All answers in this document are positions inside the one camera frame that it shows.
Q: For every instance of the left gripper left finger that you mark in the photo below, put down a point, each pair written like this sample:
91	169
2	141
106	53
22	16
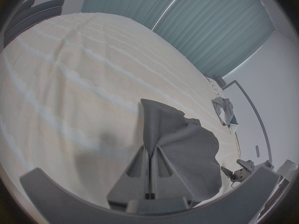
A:
135	183

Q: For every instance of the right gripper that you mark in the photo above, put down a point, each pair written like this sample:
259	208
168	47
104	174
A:
243	175

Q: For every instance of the black T-shirt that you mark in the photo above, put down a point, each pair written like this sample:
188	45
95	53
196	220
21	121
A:
191	153

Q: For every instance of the white printed pillow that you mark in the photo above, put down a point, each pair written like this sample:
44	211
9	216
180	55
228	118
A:
216	87

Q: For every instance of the grey bedside table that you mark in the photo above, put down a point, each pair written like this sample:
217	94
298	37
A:
218	79

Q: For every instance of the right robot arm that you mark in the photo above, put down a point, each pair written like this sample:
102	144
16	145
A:
288	167

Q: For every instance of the pile of clothes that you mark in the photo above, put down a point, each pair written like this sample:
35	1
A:
225	111

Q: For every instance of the blue-green curtain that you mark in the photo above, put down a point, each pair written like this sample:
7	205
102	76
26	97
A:
128	6
217	31

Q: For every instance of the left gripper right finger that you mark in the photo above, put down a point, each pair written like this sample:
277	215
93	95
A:
165	181

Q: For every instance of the bed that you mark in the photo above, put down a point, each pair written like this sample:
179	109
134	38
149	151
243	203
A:
81	78

